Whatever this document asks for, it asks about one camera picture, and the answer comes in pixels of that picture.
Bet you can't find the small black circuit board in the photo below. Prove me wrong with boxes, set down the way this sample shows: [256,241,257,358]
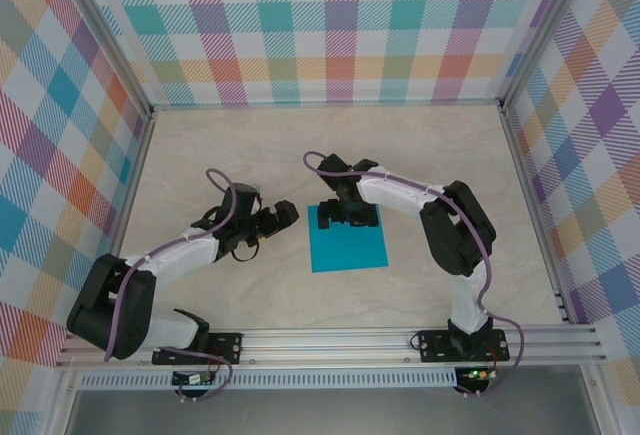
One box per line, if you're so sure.
[172,371,217,386]

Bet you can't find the grey metal panel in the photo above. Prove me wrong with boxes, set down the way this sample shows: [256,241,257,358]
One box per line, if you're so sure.
[64,388,601,435]

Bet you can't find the circuit board with green light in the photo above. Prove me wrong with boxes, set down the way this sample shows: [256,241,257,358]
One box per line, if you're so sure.
[462,367,500,382]

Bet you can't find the left gripper black cable loop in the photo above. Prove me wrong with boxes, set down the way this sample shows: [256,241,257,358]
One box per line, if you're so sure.
[230,242,260,264]

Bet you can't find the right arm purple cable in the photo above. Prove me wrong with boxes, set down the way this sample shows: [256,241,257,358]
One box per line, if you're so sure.
[302,150,524,400]

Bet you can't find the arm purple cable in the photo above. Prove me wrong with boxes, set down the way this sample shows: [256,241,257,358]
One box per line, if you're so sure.
[103,168,239,404]
[302,150,524,400]

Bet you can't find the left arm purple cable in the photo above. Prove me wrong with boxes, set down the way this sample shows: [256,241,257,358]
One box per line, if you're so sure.
[103,168,239,404]

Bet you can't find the aluminium frame floor rail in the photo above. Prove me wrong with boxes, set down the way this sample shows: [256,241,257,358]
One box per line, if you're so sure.
[87,109,157,332]
[499,104,574,325]
[149,98,505,110]

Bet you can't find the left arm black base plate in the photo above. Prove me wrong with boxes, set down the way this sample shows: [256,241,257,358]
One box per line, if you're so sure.
[151,332,245,367]

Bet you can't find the aluminium mounting rail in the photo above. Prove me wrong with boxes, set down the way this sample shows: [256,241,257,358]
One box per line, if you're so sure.
[54,323,609,370]

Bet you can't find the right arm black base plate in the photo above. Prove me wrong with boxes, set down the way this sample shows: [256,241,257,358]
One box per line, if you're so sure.
[418,328,510,364]

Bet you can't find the slotted grey cable duct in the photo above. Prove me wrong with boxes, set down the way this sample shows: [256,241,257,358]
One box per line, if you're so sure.
[78,367,459,390]

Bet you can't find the aluminium frame post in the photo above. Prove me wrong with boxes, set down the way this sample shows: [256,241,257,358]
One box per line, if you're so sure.
[59,0,156,119]
[499,0,594,116]

